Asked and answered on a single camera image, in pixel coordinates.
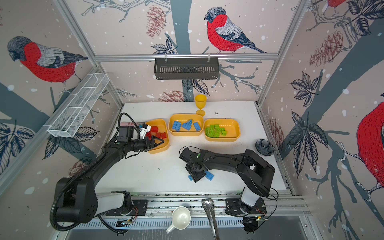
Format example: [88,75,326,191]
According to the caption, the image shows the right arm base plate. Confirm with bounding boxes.
[225,198,267,218]

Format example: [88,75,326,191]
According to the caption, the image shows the right yellow bin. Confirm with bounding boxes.
[204,119,241,142]

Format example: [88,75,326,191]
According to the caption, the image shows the white measuring cup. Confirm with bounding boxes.
[166,206,192,234]

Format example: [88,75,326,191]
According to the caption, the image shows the metal tongs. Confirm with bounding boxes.
[202,198,220,240]

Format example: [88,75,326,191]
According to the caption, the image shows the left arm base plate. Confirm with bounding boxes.
[106,200,148,217]

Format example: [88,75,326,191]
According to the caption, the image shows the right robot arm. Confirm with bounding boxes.
[179,146,275,208]

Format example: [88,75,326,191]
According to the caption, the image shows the left yellow bin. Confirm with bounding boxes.
[146,119,170,154]

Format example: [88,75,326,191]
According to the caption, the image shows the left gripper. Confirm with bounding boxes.
[128,135,164,152]

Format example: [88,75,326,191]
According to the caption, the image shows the white wire mesh basket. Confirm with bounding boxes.
[48,73,110,138]

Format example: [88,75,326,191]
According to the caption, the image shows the black hanging basket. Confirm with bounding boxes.
[154,58,220,80]

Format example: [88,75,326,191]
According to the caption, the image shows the yellow plastic goblet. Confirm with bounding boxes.
[195,94,207,117]

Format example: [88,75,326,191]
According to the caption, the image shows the yellow bin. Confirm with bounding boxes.
[168,114,203,137]
[204,119,241,142]
[146,119,170,154]

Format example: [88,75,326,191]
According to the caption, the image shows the middle yellow bin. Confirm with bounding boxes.
[168,114,203,137]

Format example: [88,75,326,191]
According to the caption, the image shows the pink handled utensil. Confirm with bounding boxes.
[120,122,143,127]

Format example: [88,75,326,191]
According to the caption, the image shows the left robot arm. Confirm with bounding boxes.
[50,122,165,235]

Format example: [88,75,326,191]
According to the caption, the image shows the blue lego brick upturned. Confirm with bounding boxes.
[172,121,182,132]

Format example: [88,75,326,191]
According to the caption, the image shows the green lego brick upper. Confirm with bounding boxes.
[208,124,220,138]

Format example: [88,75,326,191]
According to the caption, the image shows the dark grey small bowl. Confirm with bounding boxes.
[255,139,275,156]

